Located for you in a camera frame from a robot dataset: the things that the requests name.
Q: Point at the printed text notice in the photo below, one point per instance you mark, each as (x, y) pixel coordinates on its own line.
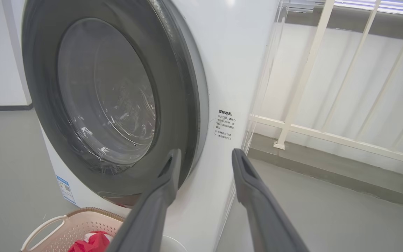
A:
(225, 124)

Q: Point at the blue energy label sticker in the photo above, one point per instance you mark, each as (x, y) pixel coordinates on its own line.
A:
(65, 189)

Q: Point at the white metal railing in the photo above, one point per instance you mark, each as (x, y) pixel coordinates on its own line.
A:
(303, 77)

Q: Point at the round glass washing machine door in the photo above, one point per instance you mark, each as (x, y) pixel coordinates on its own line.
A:
(107, 94)

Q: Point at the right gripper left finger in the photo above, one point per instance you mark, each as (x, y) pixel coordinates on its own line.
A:
(145, 224)

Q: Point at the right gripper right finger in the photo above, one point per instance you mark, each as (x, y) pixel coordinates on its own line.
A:
(268, 224)

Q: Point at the cream perforated laundry basket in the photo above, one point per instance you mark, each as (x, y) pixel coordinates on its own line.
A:
(65, 231)

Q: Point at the red striped garment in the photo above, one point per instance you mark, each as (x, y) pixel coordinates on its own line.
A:
(93, 245)

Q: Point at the white garment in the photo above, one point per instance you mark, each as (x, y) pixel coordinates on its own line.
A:
(108, 238)

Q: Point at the white window blind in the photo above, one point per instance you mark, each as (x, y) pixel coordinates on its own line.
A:
(380, 5)

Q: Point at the white front-load washing machine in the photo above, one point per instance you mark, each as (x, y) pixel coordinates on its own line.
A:
(236, 52)

